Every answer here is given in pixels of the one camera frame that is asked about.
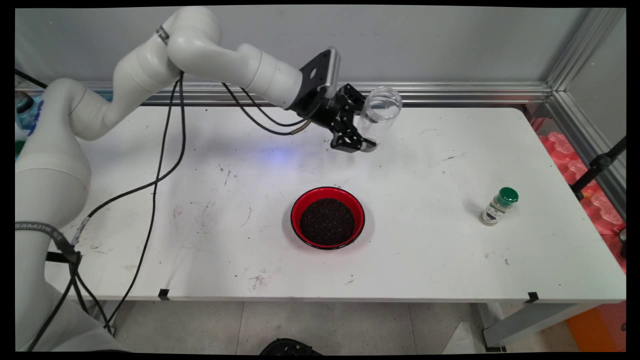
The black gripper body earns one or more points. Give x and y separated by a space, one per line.
325 110

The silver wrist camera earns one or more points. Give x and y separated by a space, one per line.
331 70

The red plastic wrap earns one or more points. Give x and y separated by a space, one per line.
600 210

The black seeds heap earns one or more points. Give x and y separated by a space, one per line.
326 222

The aluminium frame rail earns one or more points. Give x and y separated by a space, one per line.
475 92
590 140

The black tripod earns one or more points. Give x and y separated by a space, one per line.
600 162

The clear plastic jar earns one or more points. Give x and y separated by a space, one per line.
385 125

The red bowl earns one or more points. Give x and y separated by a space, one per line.
306 199

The green capped bottle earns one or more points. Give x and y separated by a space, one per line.
19 149

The black tape piece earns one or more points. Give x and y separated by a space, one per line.
163 295
532 297

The grey table leg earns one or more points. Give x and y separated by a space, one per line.
116 312
530 320

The black round floor object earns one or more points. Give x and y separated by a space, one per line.
290 347

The orange sheet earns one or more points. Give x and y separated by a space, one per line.
595 330

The spice bottle with green lid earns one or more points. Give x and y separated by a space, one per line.
495 210

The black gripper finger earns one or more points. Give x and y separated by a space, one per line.
350 142
352 99

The aluminium frame post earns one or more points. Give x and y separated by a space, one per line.
580 47

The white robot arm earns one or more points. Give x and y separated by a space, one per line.
65 165

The clear bottle with dark lid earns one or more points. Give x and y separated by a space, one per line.
22 110

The black camera bracket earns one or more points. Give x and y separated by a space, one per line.
312 75

